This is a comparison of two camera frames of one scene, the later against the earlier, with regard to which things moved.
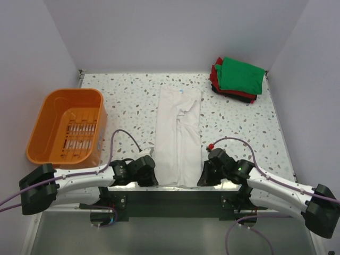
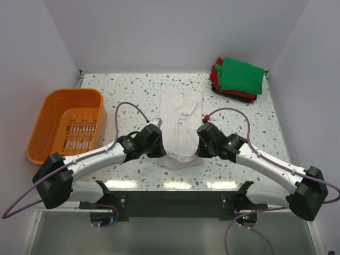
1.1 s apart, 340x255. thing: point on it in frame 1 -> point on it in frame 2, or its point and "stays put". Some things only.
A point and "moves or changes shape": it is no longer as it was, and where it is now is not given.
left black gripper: x=152 y=180 -> x=160 y=151
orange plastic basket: x=69 y=130 stays put
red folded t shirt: x=214 y=78 stays put
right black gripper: x=205 y=180 -> x=201 y=153
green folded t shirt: x=236 y=75 stays put
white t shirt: x=178 y=145 moves or changes shape
